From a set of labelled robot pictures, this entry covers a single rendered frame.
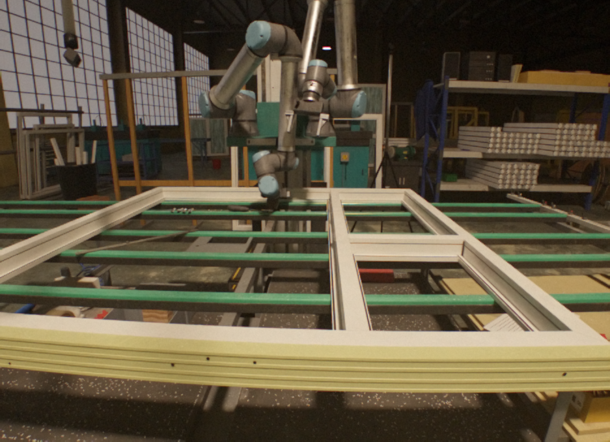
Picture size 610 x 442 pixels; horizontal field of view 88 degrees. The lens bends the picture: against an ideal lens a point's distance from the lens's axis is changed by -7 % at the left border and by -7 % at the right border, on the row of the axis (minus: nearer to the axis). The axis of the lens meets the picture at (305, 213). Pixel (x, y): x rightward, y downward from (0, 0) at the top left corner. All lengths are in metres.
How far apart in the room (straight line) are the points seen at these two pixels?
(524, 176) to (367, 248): 4.94
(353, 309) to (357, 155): 4.91
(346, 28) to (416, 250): 1.27
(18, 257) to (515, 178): 5.65
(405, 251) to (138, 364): 0.83
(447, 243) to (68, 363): 1.04
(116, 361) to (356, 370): 0.41
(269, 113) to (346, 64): 0.58
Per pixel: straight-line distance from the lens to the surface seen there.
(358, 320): 0.67
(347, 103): 1.97
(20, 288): 1.20
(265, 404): 1.00
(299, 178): 2.27
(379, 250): 1.14
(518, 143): 5.97
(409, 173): 5.48
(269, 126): 2.23
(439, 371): 0.63
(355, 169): 5.56
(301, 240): 1.37
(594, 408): 1.06
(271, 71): 2.33
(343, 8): 2.00
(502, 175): 5.73
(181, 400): 1.05
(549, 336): 0.75
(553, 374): 0.72
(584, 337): 0.78
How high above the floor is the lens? 1.29
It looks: 15 degrees down
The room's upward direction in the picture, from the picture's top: straight up
